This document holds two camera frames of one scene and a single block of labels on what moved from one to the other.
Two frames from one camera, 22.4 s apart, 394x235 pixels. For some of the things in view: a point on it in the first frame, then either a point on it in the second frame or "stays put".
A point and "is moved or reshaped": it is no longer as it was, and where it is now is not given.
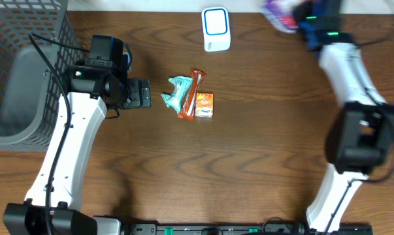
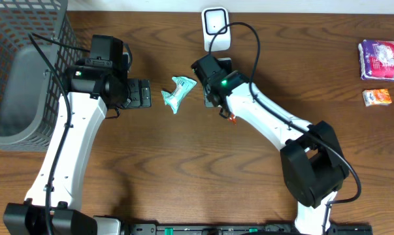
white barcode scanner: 216,29 stays put
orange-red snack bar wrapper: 187,109 to 231,118
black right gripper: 304,14 to 207,101
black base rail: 238,229 stays put
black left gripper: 144,93 stays put
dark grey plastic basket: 31,44 stays put
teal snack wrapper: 181,84 stays put
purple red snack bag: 280,12 to 381,60
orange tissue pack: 204,105 is moved or reshaped
